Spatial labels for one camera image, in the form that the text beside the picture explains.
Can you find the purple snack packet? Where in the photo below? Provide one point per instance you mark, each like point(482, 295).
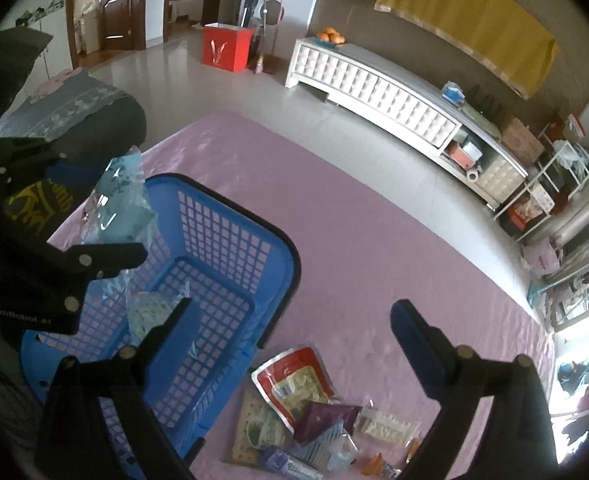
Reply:
point(324, 417)

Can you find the dark grey cushion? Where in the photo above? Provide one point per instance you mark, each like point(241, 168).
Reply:
point(14, 65)

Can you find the small orange snack packet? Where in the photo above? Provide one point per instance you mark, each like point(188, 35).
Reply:
point(414, 450)

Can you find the yellow hanging cloth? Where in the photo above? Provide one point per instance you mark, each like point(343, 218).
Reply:
point(464, 15)

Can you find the red cardboard box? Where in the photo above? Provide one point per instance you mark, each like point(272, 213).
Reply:
point(227, 47)

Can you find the green cracker packet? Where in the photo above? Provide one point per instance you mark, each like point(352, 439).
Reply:
point(257, 430)

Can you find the pile of oranges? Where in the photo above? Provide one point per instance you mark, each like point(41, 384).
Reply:
point(331, 36)

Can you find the blue plastic basket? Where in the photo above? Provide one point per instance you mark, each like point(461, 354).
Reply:
point(224, 230)

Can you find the dark sofa with grey cover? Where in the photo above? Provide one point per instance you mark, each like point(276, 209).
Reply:
point(94, 110)

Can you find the clear packet white wafers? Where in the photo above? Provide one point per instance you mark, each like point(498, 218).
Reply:
point(384, 425)

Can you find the blue tissue pack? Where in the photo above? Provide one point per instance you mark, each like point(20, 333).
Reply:
point(454, 93)

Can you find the white tufted tv cabinet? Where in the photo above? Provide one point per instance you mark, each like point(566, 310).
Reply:
point(374, 87)

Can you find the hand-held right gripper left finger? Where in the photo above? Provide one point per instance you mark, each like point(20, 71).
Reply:
point(182, 317)

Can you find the teal snack packet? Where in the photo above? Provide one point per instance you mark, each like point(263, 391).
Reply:
point(124, 195)

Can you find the red snack packet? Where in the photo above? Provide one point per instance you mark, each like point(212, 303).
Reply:
point(284, 375)

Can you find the clear packet pale crackers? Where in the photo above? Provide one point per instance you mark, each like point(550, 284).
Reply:
point(147, 310)

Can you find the pink tablecloth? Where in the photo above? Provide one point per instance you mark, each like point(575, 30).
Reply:
point(374, 240)

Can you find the brown wooden door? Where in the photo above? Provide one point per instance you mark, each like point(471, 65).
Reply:
point(117, 5)

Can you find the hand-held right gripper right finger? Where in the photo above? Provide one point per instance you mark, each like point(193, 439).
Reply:
point(414, 345)

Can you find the orange wrapped candy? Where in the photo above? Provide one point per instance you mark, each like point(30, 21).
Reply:
point(377, 465)

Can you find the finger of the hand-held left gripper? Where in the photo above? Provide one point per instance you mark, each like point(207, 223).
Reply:
point(74, 172)
point(109, 257)

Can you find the brown cardboard box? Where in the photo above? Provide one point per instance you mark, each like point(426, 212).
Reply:
point(521, 140)

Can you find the small blue snack packet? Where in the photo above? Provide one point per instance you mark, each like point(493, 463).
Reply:
point(284, 462)

